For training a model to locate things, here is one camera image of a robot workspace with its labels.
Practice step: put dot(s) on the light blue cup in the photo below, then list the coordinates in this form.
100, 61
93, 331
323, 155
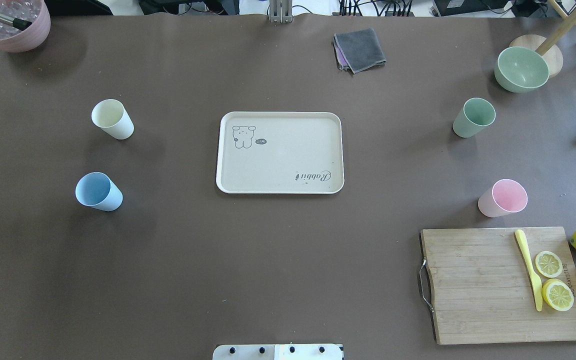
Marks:
96, 190

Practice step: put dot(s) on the light green cup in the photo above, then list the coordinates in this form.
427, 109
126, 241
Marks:
476, 114

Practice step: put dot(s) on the cream rectangular rabbit tray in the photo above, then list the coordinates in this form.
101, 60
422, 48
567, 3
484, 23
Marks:
280, 152

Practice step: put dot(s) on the purple cloth under grey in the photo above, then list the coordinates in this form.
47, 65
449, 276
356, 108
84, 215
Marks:
340, 58

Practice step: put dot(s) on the grey folded cloth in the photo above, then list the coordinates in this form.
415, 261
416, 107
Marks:
361, 49

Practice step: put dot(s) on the pink cup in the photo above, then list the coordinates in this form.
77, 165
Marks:
505, 197

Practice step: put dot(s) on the wooden cutting board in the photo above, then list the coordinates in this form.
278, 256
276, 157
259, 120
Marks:
480, 292

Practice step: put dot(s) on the light green bowl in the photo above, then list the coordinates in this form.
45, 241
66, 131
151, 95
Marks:
520, 70

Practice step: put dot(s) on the yellow plastic knife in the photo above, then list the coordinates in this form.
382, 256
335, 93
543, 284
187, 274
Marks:
535, 280

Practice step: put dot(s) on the upper lemon half slice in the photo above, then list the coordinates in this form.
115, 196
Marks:
548, 264

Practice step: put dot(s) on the lemon half slice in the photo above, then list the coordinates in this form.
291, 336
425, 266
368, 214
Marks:
548, 264
557, 295

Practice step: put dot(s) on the wooden stand with round base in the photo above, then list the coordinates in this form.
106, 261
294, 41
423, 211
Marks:
547, 47

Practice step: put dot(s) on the lower lemon half slice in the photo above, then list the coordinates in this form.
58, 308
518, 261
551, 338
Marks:
557, 295

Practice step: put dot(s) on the pink bowl with ice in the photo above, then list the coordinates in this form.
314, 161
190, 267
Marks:
36, 12

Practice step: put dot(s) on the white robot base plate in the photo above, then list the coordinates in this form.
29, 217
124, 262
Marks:
299, 351

